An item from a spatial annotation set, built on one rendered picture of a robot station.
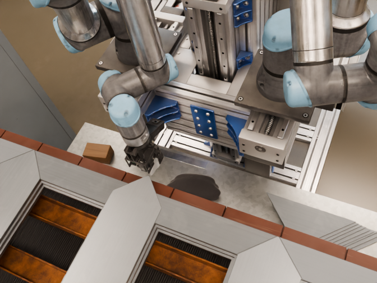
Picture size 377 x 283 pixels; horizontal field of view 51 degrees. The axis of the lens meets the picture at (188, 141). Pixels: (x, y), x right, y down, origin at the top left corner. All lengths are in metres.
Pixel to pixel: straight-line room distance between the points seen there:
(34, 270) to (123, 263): 0.40
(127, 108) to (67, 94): 1.84
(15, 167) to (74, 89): 1.40
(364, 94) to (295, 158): 1.24
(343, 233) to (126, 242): 0.67
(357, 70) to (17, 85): 1.47
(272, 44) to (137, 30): 0.33
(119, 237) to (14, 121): 0.91
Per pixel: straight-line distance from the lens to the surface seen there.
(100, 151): 1.55
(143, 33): 0.98
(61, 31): 1.20
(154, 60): 1.04
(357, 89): 0.81
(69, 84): 2.88
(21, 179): 1.48
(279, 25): 1.05
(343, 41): 1.06
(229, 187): 1.43
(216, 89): 1.33
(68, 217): 1.53
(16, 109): 1.95
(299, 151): 2.05
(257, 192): 1.42
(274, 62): 1.08
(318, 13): 0.78
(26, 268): 1.54
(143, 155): 1.17
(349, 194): 2.21
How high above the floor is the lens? 1.98
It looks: 57 degrees down
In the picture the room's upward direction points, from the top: 16 degrees counter-clockwise
